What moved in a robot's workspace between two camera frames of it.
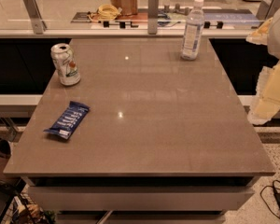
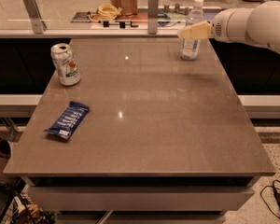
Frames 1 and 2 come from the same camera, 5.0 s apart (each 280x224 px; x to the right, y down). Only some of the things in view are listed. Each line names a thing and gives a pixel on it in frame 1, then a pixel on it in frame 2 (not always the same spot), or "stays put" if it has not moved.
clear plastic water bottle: (193, 31) stays put
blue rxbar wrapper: (69, 119) stays put
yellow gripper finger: (260, 35) -> (229, 25)
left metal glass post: (38, 24) stays put
